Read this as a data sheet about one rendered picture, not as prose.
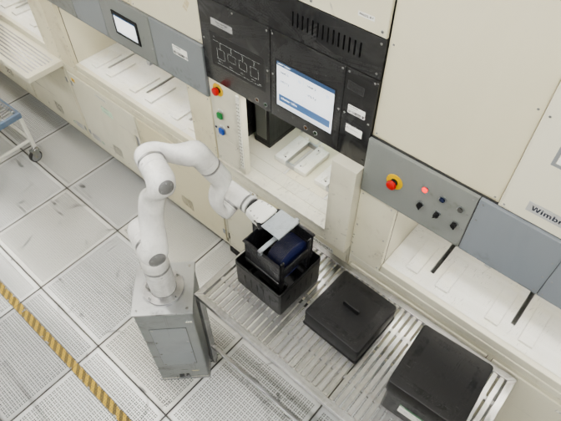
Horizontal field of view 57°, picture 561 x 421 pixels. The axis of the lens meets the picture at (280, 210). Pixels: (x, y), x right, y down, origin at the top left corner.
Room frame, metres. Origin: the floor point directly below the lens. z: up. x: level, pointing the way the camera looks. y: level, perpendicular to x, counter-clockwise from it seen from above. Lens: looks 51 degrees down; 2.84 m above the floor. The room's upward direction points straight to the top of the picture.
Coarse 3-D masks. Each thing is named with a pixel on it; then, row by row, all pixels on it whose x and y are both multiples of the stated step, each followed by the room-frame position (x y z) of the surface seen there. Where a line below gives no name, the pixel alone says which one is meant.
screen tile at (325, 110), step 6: (306, 84) 1.59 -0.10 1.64; (306, 90) 1.58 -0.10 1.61; (312, 90) 1.57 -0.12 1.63; (318, 90) 1.55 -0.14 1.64; (318, 96) 1.55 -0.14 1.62; (324, 96) 1.53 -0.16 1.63; (330, 96) 1.51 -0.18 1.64; (306, 102) 1.58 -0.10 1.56; (312, 102) 1.56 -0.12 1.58; (324, 102) 1.53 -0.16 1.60; (330, 102) 1.51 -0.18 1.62; (312, 108) 1.56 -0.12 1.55; (318, 108) 1.55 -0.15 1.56; (324, 108) 1.53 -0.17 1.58; (330, 108) 1.51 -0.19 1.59; (324, 114) 1.53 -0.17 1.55
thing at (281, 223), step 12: (276, 216) 1.31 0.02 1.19; (288, 216) 1.31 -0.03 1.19; (264, 228) 1.25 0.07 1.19; (276, 228) 1.25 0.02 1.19; (288, 228) 1.25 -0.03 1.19; (300, 228) 1.33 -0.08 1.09; (252, 240) 1.30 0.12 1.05; (264, 240) 1.35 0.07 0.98; (276, 240) 1.25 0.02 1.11; (312, 240) 1.28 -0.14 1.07; (252, 252) 1.23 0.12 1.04; (252, 264) 1.24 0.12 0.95; (264, 264) 1.19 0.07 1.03; (276, 264) 1.14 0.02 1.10; (276, 276) 1.14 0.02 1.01
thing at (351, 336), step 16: (336, 288) 1.17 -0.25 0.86; (352, 288) 1.17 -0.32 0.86; (368, 288) 1.17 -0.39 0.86; (320, 304) 1.09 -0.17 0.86; (336, 304) 1.09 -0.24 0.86; (352, 304) 1.09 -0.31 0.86; (368, 304) 1.09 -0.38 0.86; (384, 304) 1.09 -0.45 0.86; (304, 320) 1.06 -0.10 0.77; (320, 320) 1.01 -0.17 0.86; (336, 320) 1.01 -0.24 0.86; (352, 320) 1.01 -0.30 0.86; (368, 320) 1.01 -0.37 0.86; (384, 320) 1.01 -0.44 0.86; (320, 336) 0.99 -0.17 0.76; (336, 336) 0.94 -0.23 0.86; (352, 336) 0.94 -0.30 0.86; (368, 336) 0.94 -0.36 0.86; (352, 352) 0.88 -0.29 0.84
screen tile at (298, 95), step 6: (282, 72) 1.67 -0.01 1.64; (282, 78) 1.67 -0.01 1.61; (288, 78) 1.65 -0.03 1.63; (294, 78) 1.63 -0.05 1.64; (282, 84) 1.67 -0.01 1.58; (294, 84) 1.63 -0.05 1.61; (300, 84) 1.61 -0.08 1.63; (282, 90) 1.66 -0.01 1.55; (288, 90) 1.64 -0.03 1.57; (294, 90) 1.63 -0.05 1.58; (300, 90) 1.61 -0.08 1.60; (294, 96) 1.62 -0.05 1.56; (300, 96) 1.61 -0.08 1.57; (300, 102) 1.60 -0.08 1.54
